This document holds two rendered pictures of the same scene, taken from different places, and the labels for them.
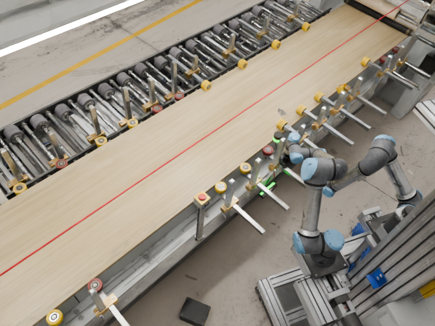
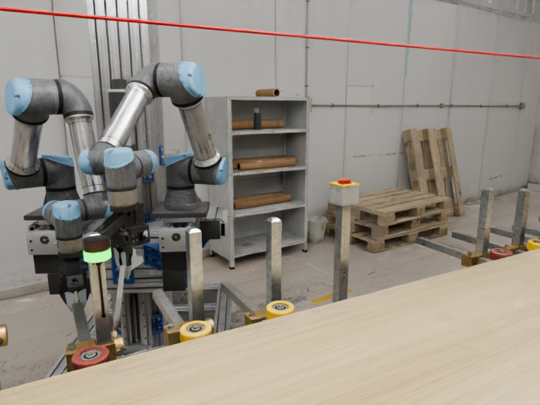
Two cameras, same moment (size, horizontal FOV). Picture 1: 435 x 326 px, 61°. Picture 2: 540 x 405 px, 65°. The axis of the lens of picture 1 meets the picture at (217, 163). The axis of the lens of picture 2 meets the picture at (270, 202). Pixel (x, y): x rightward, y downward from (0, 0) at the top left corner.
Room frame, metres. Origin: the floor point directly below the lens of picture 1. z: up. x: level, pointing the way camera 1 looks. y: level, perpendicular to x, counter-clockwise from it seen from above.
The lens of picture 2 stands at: (2.44, 0.34, 1.46)
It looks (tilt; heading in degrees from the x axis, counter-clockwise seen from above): 13 degrees down; 202
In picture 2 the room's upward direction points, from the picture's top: straight up
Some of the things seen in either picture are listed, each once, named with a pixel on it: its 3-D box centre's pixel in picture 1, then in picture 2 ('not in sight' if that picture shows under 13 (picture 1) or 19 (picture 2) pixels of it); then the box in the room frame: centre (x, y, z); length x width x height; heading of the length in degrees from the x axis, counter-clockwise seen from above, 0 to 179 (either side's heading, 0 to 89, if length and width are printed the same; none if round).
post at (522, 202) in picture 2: not in sight; (517, 241); (0.34, 0.69, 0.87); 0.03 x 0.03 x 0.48; 50
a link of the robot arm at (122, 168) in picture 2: (292, 141); (120, 168); (1.54, -0.45, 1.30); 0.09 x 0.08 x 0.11; 8
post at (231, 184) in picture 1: (228, 200); (273, 292); (1.30, -0.11, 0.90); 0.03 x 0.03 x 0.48; 50
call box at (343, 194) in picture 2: (202, 200); (344, 194); (1.10, 0.06, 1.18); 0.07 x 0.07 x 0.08; 50
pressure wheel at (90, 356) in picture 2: (267, 153); (92, 374); (1.79, -0.36, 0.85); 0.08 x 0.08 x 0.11
